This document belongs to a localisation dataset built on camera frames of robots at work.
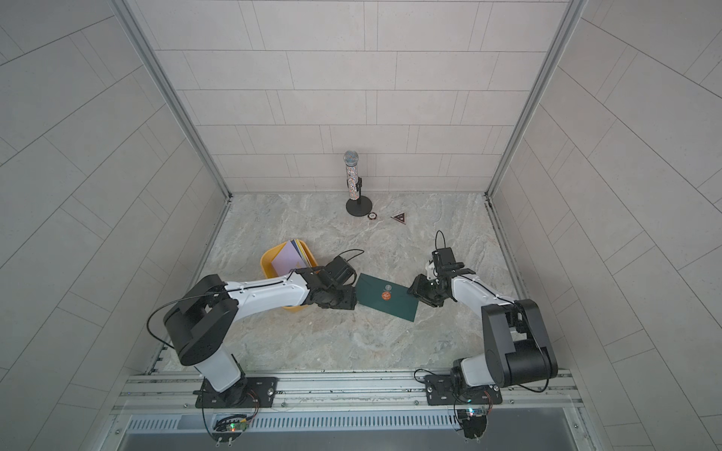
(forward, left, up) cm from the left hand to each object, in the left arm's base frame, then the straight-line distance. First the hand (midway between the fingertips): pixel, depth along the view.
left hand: (355, 301), depth 88 cm
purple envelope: (+12, +23, +5) cm, 26 cm away
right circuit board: (-32, -31, -2) cm, 44 cm away
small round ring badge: (+34, -5, +2) cm, 35 cm away
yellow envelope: (+13, +18, +7) cm, 23 cm away
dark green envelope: (+2, -10, 0) cm, 10 cm away
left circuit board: (-32, +28, +2) cm, 43 cm away
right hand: (+3, -18, +1) cm, 18 cm away
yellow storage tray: (+10, +30, +3) cm, 31 cm away
